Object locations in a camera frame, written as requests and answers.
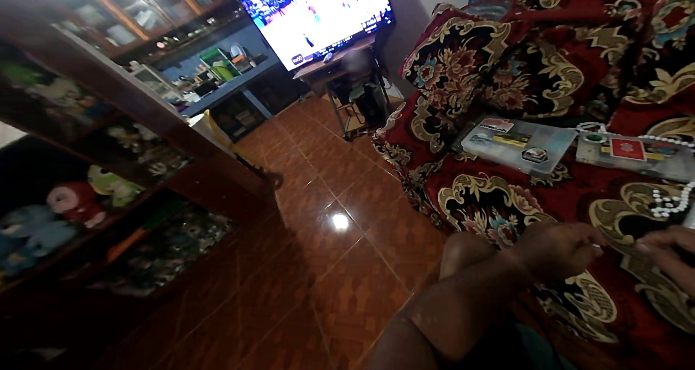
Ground flat-screen television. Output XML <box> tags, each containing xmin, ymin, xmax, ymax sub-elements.
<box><xmin>236</xmin><ymin>0</ymin><xmax>396</xmax><ymax>72</ymax></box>

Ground yellow cloth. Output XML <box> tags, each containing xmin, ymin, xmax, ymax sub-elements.
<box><xmin>187</xmin><ymin>109</ymin><xmax>245</xmax><ymax>161</ymax></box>

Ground wooden television table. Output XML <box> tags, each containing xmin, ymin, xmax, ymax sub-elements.
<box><xmin>293</xmin><ymin>33</ymin><xmax>404</xmax><ymax>143</ymax></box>

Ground person's left hand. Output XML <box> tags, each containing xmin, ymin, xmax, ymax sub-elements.
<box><xmin>510</xmin><ymin>221</ymin><xmax>605</xmax><ymax>284</ymax></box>

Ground wooden glass-door wall cabinet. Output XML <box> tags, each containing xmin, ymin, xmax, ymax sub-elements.
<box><xmin>33</xmin><ymin>0</ymin><xmax>242</xmax><ymax>64</ymax></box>

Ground person's legs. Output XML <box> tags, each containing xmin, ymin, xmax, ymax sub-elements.
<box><xmin>439</xmin><ymin>231</ymin><xmax>500</xmax><ymax>281</ymax></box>

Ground red floral sofa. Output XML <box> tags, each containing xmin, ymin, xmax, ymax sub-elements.
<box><xmin>371</xmin><ymin>0</ymin><xmax>695</xmax><ymax>370</ymax></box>

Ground red floral cushion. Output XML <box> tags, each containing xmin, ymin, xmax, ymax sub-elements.
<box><xmin>478</xmin><ymin>22</ymin><xmax>633</xmax><ymax>121</ymax></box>
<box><xmin>399</xmin><ymin>3</ymin><xmax>530</xmax><ymax>122</ymax></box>

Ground long white bead strand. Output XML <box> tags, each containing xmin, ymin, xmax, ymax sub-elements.
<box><xmin>576</xmin><ymin>121</ymin><xmax>695</xmax><ymax>147</ymax></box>

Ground looped white bead strand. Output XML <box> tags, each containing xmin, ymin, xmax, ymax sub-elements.
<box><xmin>650</xmin><ymin>181</ymin><xmax>695</xmax><ymax>219</ymax></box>

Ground blue kitchen counter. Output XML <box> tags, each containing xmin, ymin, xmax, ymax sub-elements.
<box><xmin>127</xmin><ymin>41</ymin><xmax>305</xmax><ymax>143</ymax></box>

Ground clear plastic case, red label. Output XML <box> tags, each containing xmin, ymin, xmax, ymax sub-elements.
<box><xmin>576</xmin><ymin>130</ymin><xmax>695</xmax><ymax>182</ymax></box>

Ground dark wooden display shelf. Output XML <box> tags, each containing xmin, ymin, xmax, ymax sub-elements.
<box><xmin>0</xmin><ymin>0</ymin><xmax>280</xmax><ymax>327</ymax></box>

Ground clear plastic case, hexagonal sticker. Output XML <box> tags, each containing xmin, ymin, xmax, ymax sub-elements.
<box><xmin>460</xmin><ymin>116</ymin><xmax>578</xmax><ymax>179</ymax></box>

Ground person's right hand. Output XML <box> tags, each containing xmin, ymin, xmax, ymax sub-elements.
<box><xmin>635</xmin><ymin>226</ymin><xmax>695</xmax><ymax>301</ymax></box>

